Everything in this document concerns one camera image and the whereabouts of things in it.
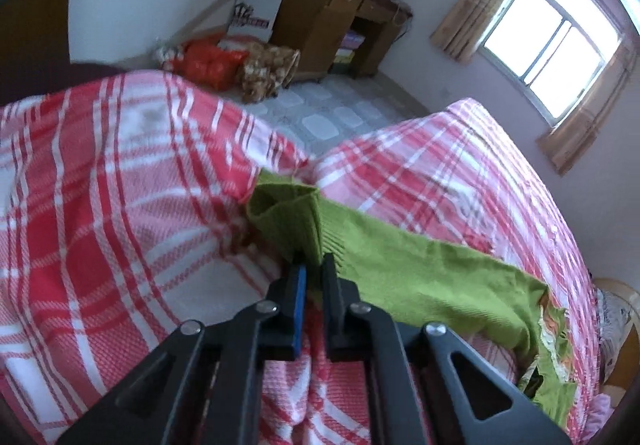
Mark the red plastic bag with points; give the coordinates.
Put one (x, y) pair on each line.
(210, 62)

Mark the green knitted sweater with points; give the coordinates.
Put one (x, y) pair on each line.
(425, 275)

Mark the brown wooden door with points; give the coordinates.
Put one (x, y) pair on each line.
(30, 25)

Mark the cream wooden headboard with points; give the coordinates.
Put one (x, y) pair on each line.
(627, 350)

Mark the white framed window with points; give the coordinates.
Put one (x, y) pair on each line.
(550, 35)

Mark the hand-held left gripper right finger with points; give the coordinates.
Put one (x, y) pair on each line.
(330, 295)

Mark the brown patterned bag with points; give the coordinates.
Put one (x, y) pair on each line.
(267, 72)

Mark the brown wooden desk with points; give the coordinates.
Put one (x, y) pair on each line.
(300, 10)

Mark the grey patterned pillow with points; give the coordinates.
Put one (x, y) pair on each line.
(612, 325)

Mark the red plaid bed sheet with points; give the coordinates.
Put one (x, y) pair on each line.
(100, 200)

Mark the white cardboard box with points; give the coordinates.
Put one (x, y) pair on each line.
(255, 12)

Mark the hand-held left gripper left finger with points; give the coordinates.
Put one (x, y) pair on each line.
(300, 305)

